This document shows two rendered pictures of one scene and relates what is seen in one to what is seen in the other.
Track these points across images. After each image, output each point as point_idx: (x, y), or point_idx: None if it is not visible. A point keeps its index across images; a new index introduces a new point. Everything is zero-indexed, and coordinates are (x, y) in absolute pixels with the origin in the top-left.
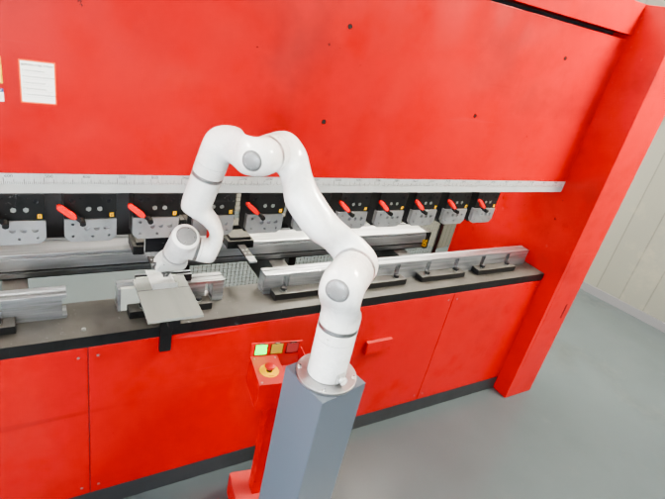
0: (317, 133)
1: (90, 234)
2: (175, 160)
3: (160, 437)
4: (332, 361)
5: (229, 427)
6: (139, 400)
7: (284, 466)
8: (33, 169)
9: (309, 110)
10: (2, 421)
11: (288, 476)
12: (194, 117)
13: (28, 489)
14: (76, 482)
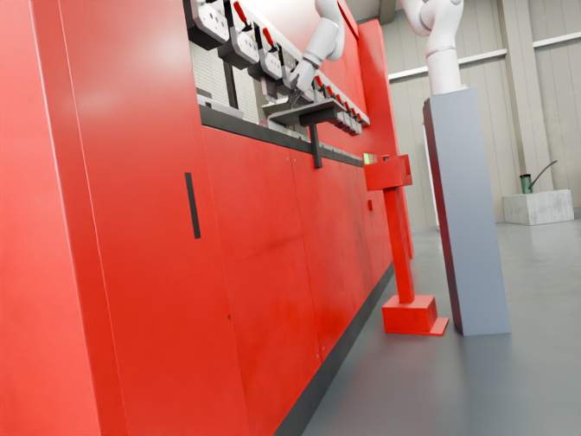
0: (307, 31)
1: (248, 48)
2: (269, 11)
3: (335, 281)
4: (457, 69)
5: (353, 276)
6: (318, 228)
7: (465, 178)
8: None
9: (302, 13)
10: (264, 232)
11: (473, 182)
12: None
13: (293, 357)
14: (314, 346)
